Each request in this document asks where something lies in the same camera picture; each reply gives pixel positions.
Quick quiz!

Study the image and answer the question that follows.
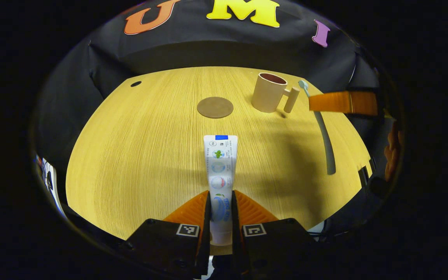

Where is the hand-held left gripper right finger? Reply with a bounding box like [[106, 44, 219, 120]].
[[231, 190, 318, 277]]

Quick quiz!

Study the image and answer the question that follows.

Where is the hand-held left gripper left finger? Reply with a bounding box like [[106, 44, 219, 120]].
[[127, 191, 212, 278]]

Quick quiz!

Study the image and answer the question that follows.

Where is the white side table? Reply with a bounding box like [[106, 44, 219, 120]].
[[36, 155, 67, 219]]

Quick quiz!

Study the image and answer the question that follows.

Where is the white toothpaste tube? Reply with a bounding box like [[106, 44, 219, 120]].
[[203, 135, 238, 246]]

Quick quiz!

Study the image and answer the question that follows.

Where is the black backdrop cloth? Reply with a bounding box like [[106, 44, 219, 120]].
[[33, 0, 390, 207]]

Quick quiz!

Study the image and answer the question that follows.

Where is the beige cup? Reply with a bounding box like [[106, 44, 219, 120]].
[[251, 72, 300, 114]]

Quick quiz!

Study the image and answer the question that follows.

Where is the grey toothbrush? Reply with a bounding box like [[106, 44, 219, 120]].
[[298, 80, 337, 175]]

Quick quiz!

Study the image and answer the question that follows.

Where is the round brown coaster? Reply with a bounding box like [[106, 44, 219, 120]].
[[197, 96, 234, 119]]

